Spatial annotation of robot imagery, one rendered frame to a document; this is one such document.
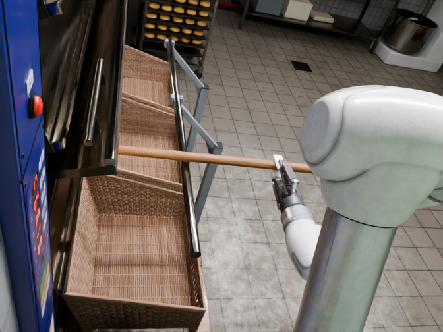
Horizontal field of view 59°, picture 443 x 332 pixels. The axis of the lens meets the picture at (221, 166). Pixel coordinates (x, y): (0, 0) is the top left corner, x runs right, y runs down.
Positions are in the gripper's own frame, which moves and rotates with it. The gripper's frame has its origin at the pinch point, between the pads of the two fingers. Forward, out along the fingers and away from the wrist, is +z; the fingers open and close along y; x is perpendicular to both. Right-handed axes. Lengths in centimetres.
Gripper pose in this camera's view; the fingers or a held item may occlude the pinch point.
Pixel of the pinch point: (277, 166)
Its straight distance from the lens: 130.8
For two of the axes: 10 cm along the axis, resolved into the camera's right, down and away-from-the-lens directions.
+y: -2.4, 7.3, 6.3
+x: 9.6, 0.9, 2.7
